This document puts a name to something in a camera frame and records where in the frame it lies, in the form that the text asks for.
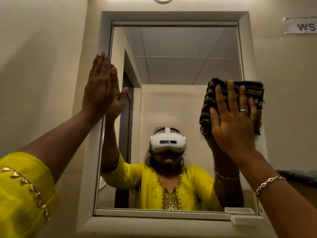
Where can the dark topped cabinet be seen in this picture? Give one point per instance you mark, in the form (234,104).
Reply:
(301,178)

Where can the person's right little finger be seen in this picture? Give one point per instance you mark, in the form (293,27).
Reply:
(253,109)

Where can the person's right forearm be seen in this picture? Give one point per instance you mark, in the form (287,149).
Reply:
(279,195)

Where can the person's left forearm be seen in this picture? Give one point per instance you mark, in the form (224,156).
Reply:
(64,138)

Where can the person's left hand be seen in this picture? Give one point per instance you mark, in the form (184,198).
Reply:
(97,91)

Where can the person's left thumb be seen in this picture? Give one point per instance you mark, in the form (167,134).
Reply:
(114,81)

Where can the white paper wall sign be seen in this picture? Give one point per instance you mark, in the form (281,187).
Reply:
(301,25)

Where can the brown striped cleaning cloth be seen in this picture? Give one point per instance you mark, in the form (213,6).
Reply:
(210,96)

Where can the white framed wall mirror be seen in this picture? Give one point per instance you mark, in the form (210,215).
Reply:
(178,71)

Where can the person's right thumb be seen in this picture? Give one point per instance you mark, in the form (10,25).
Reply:
(214,120)

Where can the yellow embroidered tunic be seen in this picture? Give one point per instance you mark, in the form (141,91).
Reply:
(22,195)

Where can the person's right hand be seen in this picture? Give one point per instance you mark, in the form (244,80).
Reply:
(232,131)

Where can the person's right middle finger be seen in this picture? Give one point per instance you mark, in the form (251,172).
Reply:
(232,96)

